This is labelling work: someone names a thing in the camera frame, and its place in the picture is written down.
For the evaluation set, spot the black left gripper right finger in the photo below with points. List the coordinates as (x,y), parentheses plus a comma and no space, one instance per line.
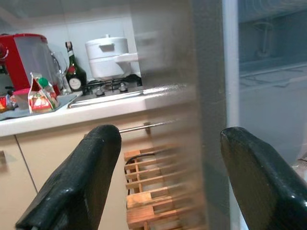
(268,191)

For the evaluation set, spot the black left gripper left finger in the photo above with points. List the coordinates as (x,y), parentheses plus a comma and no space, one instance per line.
(79,182)

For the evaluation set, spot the mini fridge door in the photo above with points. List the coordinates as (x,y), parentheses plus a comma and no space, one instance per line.
(211,72)

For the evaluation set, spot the grey mini fridge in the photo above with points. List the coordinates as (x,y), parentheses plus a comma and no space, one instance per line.
(271,95)

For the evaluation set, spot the beige kitchen base cabinet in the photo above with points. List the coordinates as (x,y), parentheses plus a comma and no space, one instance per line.
(48,143)

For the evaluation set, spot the wooden slatted rack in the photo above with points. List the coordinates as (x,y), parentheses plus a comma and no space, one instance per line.
(148,210)

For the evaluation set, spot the grey counter mat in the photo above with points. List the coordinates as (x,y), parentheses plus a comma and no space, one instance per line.
(64,99)

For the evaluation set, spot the red white green-capped carton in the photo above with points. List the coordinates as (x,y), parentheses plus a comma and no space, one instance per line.
(39,103)

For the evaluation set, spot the steel gas stove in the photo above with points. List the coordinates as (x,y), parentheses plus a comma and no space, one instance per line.
(108,88)

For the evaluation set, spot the pink lidded clear container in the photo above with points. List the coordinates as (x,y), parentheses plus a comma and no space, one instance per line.
(21,95)

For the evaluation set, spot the dark green wine bottle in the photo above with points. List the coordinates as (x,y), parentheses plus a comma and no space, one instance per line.
(76,76)

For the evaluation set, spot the red snack packet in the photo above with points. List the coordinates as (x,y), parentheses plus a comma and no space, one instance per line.
(4,103)

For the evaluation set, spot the clear wine glass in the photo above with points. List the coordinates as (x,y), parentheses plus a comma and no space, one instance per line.
(61,64)

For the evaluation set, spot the red coffee machine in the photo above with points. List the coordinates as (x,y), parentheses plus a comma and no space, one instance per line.
(24,60)

